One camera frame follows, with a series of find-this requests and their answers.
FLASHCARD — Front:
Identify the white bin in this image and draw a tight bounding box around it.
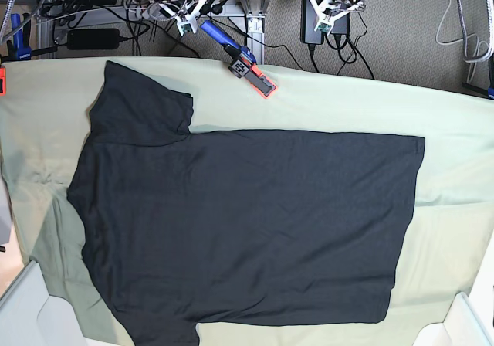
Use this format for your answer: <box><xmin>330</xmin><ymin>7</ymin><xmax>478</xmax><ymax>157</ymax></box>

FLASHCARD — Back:
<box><xmin>413</xmin><ymin>293</ymin><xmax>493</xmax><ymax>346</ymax></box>
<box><xmin>1</xmin><ymin>261</ymin><xmax>86</xmax><ymax>346</ymax></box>

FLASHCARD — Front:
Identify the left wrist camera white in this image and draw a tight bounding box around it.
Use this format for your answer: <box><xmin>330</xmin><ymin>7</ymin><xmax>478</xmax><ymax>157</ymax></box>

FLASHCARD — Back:
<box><xmin>314</xmin><ymin>19</ymin><xmax>334</xmax><ymax>35</ymax></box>

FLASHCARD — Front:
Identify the orange clamp jaw left edge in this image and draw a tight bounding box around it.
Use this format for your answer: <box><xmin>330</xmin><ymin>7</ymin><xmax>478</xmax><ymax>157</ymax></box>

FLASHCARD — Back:
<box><xmin>0</xmin><ymin>66</ymin><xmax>6</xmax><ymax>96</ymax></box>

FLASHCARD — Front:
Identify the blue clamp at left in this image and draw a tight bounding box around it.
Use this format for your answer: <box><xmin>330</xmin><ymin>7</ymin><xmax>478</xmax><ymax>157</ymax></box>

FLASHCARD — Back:
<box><xmin>7</xmin><ymin>21</ymin><xmax>32</xmax><ymax>61</ymax></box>

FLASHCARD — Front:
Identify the black T-shirt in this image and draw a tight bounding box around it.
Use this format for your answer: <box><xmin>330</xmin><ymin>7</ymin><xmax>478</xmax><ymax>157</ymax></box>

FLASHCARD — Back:
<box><xmin>67</xmin><ymin>62</ymin><xmax>425</xmax><ymax>345</ymax></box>

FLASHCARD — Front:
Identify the black power adapter left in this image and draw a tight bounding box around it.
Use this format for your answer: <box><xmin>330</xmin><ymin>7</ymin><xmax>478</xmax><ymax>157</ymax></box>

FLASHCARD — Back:
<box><xmin>66</xmin><ymin>29</ymin><xmax>120</xmax><ymax>50</ymax></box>

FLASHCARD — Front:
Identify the white bin left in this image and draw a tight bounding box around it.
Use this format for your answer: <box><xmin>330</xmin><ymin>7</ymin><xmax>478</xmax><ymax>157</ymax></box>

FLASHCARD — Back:
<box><xmin>1</xmin><ymin>261</ymin><xmax>86</xmax><ymax>346</ymax></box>

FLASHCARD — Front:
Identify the white bin right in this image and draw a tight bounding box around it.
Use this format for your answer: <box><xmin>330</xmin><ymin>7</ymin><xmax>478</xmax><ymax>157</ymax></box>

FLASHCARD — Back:
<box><xmin>413</xmin><ymin>293</ymin><xmax>493</xmax><ymax>346</ymax></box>

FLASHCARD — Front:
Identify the aluminium frame post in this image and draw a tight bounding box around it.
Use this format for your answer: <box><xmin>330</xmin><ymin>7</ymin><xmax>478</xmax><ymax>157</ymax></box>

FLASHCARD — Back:
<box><xmin>240</xmin><ymin>0</ymin><xmax>270</xmax><ymax>65</ymax></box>

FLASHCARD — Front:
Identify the white cable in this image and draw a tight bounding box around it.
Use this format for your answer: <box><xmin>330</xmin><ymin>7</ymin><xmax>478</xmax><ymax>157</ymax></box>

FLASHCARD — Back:
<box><xmin>408</xmin><ymin>0</ymin><xmax>493</xmax><ymax>63</ymax></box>

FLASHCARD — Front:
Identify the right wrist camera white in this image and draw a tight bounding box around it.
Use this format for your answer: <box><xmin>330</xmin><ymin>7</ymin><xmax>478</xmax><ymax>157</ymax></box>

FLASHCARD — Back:
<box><xmin>177</xmin><ymin>18</ymin><xmax>198</xmax><ymax>36</ymax></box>

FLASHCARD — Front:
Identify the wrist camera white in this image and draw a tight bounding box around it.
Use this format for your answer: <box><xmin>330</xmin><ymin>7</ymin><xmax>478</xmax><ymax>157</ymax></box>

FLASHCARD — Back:
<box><xmin>314</xmin><ymin>19</ymin><xmax>334</xmax><ymax>35</ymax></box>
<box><xmin>177</xmin><ymin>18</ymin><xmax>198</xmax><ymax>36</ymax></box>

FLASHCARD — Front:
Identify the black power brick pair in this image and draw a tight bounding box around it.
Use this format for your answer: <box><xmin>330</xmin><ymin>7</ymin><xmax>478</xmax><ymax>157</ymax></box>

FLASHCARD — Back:
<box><xmin>300</xmin><ymin>0</ymin><xmax>350</xmax><ymax>45</ymax></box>

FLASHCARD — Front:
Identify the light green table cloth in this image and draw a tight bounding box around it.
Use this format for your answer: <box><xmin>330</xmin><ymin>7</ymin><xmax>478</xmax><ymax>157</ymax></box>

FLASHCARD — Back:
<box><xmin>1</xmin><ymin>57</ymin><xmax>493</xmax><ymax>345</ymax></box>

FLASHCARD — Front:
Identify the blue orange bar clamp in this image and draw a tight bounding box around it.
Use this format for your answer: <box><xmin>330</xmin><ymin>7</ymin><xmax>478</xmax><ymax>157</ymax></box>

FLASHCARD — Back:
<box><xmin>201</xmin><ymin>20</ymin><xmax>277</xmax><ymax>98</ymax></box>

